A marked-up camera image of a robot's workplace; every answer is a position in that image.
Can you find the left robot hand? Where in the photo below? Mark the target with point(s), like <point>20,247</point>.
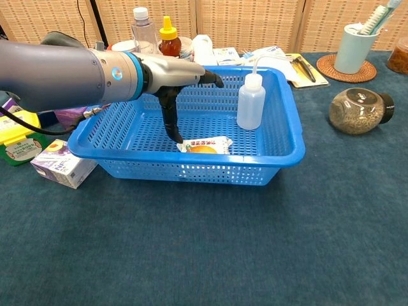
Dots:
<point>172,73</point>

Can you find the snack packet with orange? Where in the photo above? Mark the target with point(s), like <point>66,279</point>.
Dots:
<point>204,147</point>

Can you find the small purple carton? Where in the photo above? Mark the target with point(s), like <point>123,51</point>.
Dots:
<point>68,116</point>

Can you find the purple white tube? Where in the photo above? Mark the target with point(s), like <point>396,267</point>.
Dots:
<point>9,105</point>

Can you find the green tub yellow lid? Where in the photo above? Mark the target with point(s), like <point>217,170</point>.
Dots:
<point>19,150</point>

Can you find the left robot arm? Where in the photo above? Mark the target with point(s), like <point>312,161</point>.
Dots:
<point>57,73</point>

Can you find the honey bottle yellow cap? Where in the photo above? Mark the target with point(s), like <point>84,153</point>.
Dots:
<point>170,44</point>

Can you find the clear round clip container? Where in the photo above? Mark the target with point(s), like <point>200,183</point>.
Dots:
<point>188,49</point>

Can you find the clear plastic water bottle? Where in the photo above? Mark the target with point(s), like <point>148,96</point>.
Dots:
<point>145,32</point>

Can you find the white paper cup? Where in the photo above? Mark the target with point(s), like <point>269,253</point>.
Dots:
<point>126,46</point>

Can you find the small white blue box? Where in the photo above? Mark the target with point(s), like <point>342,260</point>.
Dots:
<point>226,55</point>

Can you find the white squeeze wash bottle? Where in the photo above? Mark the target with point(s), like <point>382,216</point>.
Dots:
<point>250,105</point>

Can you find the bamboo folding screen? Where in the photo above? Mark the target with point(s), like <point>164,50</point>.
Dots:
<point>255,22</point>

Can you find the blue plastic basket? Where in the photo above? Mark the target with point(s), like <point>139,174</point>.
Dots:
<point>191,172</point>

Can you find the white plastic bag pack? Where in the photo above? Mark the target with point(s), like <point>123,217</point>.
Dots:
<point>285,71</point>

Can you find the grey green towel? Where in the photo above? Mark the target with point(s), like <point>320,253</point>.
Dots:
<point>60,38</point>

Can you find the razor in yellow pack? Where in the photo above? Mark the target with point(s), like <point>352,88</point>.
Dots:
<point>306,71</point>

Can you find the purple white plum carton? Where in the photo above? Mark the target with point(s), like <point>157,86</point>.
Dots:
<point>60,165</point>

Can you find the round woven coaster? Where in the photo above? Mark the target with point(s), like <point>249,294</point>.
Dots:
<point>325,68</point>

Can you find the teal table cloth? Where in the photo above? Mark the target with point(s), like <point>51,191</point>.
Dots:
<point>204,239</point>

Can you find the light blue cup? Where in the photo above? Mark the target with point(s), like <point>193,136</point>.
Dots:
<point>354,51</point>

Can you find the round glass jar black lid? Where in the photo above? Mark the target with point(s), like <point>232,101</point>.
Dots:
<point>354,114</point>

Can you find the white ridged brush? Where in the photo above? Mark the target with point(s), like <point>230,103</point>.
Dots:
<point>373,20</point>

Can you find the amber jar brown contents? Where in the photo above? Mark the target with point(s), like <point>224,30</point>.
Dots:
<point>398,57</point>

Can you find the teal toothbrush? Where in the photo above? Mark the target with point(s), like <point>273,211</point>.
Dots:
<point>393,8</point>

